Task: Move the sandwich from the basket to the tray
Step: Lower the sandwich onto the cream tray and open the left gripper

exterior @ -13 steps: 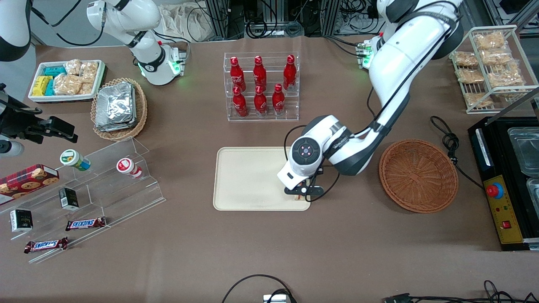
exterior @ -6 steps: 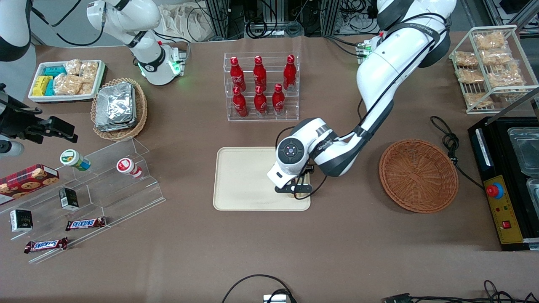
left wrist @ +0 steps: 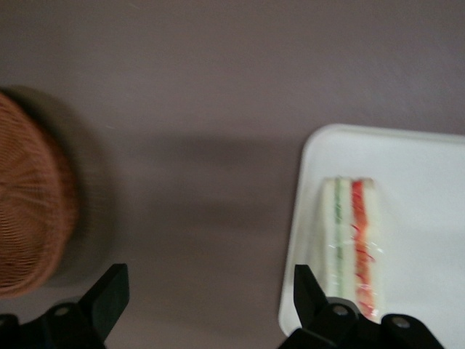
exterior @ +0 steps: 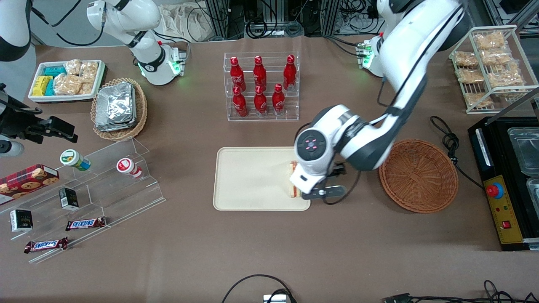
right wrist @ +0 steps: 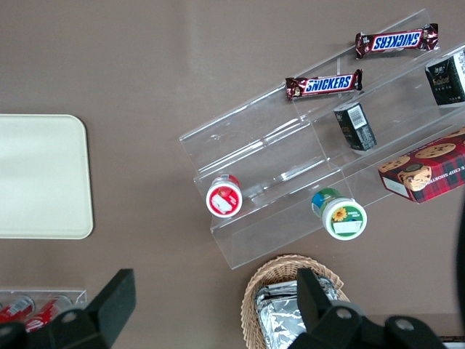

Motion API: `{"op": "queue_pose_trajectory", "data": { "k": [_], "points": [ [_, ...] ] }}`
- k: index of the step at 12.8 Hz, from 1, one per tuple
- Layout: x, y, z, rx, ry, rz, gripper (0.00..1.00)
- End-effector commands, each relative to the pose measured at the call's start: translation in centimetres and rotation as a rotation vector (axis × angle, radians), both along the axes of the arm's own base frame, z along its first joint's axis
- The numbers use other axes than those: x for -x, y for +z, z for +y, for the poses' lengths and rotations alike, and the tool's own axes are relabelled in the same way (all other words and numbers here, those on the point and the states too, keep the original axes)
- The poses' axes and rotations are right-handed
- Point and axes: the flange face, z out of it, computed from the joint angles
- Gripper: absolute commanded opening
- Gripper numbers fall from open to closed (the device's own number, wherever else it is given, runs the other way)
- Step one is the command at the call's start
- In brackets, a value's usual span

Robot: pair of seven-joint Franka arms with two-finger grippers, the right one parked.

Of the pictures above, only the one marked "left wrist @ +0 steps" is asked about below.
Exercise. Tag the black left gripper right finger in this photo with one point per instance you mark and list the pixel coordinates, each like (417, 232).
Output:
(327, 320)

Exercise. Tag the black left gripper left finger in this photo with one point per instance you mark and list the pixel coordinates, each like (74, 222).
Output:
(105, 301)

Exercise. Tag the plastic-wrapped triangle sandwich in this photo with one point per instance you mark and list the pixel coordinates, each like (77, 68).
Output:
(354, 240)

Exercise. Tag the brown woven wicker basket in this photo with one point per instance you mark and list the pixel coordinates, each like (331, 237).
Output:
(32, 203)

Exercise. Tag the white plastic tray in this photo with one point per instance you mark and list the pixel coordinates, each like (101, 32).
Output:
(417, 189)

